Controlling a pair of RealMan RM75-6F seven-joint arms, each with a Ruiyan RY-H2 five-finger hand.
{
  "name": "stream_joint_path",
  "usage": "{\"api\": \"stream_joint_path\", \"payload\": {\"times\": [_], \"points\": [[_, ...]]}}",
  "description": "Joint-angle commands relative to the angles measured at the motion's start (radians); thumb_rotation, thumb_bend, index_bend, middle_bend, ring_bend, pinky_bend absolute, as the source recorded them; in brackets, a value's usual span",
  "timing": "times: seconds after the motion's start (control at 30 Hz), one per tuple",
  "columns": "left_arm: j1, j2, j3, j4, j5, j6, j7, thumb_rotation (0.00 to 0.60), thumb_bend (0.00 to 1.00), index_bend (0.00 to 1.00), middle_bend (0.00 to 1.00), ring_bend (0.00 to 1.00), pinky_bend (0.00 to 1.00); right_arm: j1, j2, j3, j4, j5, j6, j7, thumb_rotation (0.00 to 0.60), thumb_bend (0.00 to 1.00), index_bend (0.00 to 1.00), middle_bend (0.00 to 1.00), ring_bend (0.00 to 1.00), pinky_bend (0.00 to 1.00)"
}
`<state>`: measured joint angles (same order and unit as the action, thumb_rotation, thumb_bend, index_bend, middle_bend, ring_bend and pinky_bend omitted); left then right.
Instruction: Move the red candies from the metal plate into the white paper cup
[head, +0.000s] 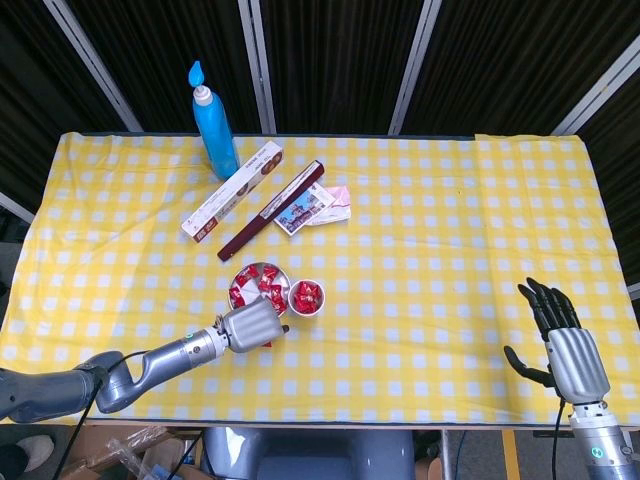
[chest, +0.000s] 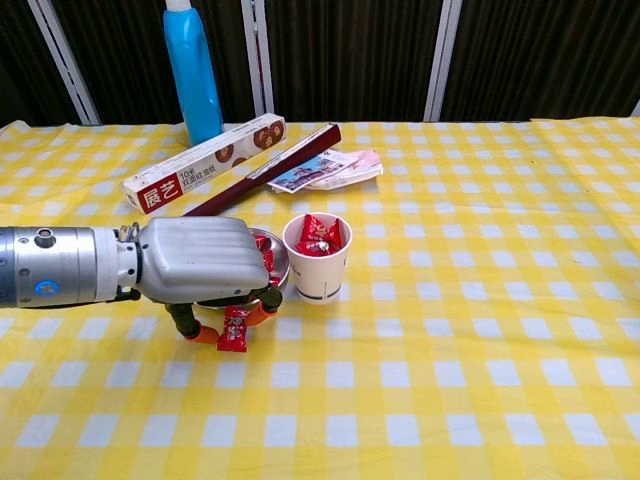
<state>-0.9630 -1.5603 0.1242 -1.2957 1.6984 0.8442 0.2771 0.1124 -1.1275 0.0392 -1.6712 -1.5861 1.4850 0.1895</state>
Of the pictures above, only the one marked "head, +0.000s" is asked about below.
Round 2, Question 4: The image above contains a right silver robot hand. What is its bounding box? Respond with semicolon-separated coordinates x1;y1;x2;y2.
503;278;611;405

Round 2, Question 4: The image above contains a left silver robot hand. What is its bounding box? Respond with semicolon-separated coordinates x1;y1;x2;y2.
218;298;291;355

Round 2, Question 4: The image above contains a round steel plate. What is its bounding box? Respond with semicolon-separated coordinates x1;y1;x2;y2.
228;260;292;319

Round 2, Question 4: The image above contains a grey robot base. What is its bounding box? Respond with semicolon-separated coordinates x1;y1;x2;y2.
202;428;416;480

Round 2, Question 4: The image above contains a white paper cup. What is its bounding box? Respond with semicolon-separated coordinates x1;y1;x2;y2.
288;279;326;317

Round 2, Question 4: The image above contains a dark red long box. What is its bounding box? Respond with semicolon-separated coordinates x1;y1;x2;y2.
216;159;326;263

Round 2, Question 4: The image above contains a building photo postcard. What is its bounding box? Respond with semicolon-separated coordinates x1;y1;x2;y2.
273;183;337;236

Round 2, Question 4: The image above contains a long white baking paper box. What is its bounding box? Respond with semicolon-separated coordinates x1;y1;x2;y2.
180;140;286;245

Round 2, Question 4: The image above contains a white paper sheet stack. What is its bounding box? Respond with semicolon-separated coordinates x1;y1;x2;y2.
305;202;352;227

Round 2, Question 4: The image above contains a brown cardboard box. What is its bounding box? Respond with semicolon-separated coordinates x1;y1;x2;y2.
64;424;204;480

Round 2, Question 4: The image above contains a metal table leg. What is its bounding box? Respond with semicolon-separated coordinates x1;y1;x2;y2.
441;429;455;480

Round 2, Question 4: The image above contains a pink paper note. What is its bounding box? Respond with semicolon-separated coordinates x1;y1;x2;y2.
325;184;352;208

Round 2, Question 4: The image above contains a yellow white checkered tablecloth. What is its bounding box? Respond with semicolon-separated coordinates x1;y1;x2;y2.
0;130;640;426

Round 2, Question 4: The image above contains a clear plastic wrap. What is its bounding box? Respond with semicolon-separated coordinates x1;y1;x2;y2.
106;425;174;480

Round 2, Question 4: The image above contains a blue pump bottle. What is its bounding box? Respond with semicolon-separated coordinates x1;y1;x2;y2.
187;60;240;181

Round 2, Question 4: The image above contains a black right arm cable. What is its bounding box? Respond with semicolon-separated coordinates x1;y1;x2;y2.
549;402;567;480

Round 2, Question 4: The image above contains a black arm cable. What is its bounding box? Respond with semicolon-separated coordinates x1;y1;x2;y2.
549;402;567;480
49;349;149;480

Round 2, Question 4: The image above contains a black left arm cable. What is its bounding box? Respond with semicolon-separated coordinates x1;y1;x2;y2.
49;349;149;480

